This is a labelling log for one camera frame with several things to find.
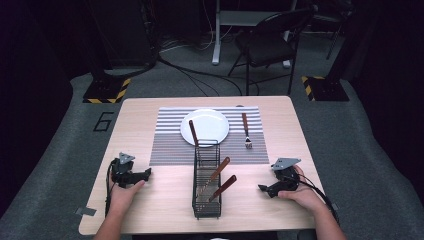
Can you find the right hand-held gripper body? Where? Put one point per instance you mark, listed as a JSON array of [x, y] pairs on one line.
[[286, 181]]

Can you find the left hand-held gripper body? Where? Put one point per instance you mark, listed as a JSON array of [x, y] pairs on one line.
[[122, 171]]

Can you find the person's right hand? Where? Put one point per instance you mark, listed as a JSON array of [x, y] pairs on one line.
[[305, 196]]

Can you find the person's left hand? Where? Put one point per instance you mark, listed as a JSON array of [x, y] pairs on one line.
[[121, 198]]

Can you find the grey striped placemat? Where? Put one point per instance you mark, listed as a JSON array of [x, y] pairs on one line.
[[166, 153]]

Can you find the grey tape piece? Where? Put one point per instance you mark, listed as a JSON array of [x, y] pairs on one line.
[[85, 211]]

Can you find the white round plate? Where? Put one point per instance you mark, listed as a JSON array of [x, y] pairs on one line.
[[210, 125]]

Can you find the black stand base striped edge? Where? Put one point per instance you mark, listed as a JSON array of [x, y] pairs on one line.
[[103, 91], [328, 89]]

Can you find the black folding chair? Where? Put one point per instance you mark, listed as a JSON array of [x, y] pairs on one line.
[[266, 46]]

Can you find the white metal desk frame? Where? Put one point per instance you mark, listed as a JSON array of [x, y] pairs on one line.
[[217, 40]]

